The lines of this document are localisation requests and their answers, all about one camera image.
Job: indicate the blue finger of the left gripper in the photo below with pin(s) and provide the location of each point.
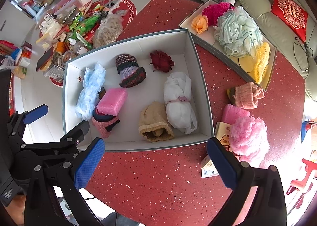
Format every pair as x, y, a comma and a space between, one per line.
35, 114

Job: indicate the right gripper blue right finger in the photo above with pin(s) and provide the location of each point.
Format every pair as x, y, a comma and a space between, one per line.
225, 162

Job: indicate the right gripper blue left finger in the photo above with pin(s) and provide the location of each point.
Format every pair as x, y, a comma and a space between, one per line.
86, 162

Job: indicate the pink foam sponge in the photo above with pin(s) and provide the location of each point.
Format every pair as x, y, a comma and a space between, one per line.
231, 113
112, 102

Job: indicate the light blue fluffy cloth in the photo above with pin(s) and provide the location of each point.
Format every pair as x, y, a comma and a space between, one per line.
92, 84

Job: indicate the multicolour striped knitted hat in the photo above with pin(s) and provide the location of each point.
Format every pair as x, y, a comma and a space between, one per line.
129, 70

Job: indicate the dark red fabric flower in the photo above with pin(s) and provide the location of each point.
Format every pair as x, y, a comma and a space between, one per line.
161, 61

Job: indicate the small tissue box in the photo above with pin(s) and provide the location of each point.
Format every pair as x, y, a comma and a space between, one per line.
208, 169

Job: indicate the pink fluffy duster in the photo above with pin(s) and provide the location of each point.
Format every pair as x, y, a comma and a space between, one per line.
248, 139

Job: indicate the cartoon capybara tissue pack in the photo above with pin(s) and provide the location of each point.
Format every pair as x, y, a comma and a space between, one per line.
222, 132

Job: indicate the pink navy knitted hat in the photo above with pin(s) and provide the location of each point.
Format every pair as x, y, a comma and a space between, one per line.
104, 123

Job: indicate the glass square jar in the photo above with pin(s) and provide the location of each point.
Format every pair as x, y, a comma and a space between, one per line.
56, 68

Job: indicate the dark wooden box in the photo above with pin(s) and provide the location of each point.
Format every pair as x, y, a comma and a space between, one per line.
45, 58

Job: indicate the red plastic stool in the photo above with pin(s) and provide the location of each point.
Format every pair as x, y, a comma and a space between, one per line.
302, 185

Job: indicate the clear jar of nuts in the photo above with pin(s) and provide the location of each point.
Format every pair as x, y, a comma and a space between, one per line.
67, 56

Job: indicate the pink ribbed knitted hat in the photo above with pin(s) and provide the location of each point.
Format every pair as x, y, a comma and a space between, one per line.
246, 96

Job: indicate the beige knitted hat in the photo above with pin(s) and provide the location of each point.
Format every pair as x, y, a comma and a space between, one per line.
153, 123

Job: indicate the white spray bottle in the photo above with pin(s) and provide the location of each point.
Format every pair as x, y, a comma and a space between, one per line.
77, 46

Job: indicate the large white storage box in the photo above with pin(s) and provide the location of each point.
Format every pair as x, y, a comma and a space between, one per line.
125, 136

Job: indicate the white cloth bundle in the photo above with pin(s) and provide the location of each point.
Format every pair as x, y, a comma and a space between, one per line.
177, 98

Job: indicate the green snack packet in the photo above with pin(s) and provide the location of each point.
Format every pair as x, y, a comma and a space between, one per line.
84, 27

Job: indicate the yellow round sponge pad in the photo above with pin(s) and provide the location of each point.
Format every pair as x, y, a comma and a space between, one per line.
247, 63

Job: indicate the bag of peanuts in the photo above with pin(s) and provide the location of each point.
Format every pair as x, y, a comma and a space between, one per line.
109, 29

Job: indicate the yellow knitted item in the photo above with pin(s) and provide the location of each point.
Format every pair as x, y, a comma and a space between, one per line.
262, 59

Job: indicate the shallow box lid tray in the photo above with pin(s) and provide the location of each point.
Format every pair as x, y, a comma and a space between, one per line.
208, 42

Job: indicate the light green bath pouf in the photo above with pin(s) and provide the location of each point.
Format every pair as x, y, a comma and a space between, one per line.
238, 33

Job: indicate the orange fabric flower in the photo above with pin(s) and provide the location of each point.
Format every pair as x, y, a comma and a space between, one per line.
200, 24

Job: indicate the magenta fluffy pompom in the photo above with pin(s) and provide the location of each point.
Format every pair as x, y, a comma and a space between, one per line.
212, 12

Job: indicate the grey green sofa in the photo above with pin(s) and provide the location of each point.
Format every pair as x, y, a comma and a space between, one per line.
302, 55

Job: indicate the red embroidered cushion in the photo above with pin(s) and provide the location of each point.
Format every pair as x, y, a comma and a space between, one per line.
292, 15

